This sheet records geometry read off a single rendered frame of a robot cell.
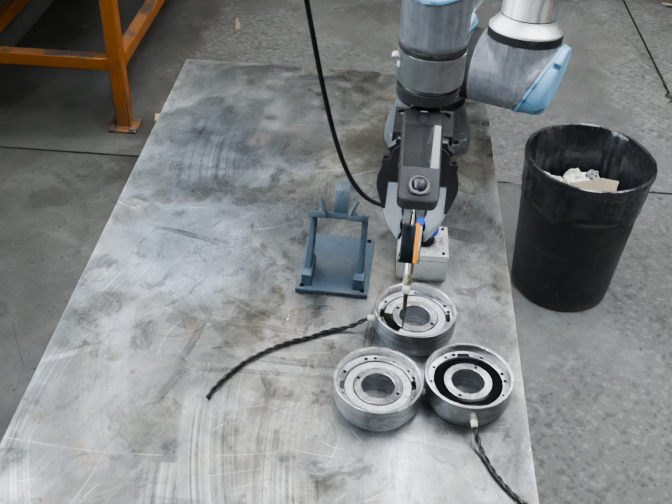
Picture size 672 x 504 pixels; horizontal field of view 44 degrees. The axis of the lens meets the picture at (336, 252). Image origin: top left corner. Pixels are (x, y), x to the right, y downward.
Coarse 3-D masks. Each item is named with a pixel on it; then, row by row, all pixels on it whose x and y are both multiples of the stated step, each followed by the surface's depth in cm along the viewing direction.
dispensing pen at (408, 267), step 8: (416, 216) 105; (408, 224) 105; (408, 232) 103; (408, 240) 103; (400, 248) 103; (408, 248) 103; (400, 256) 104; (408, 256) 103; (408, 264) 105; (408, 272) 105; (408, 280) 105; (408, 288) 105
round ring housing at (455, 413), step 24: (432, 360) 102; (504, 360) 101; (432, 384) 100; (456, 384) 103; (480, 384) 102; (504, 384) 100; (432, 408) 100; (456, 408) 96; (480, 408) 95; (504, 408) 98
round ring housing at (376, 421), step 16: (352, 352) 102; (368, 352) 103; (384, 352) 103; (400, 352) 102; (336, 368) 99; (352, 368) 101; (400, 368) 102; (416, 368) 100; (336, 384) 98; (368, 384) 102; (384, 384) 102; (400, 384) 99; (416, 384) 99; (336, 400) 98; (368, 400) 97; (384, 400) 97; (416, 400) 96; (352, 416) 96; (368, 416) 95; (384, 416) 95; (400, 416) 96
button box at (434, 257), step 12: (444, 228) 121; (432, 240) 118; (444, 240) 119; (396, 252) 123; (420, 252) 117; (432, 252) 117; (444, 252) 117; (396, 264) 119; (420, 264) 117; (432, 264) 117; (444, 264) 117; (396, 276) 119; (420, 276) 118; (432, 276) 118; (444, 276) 118
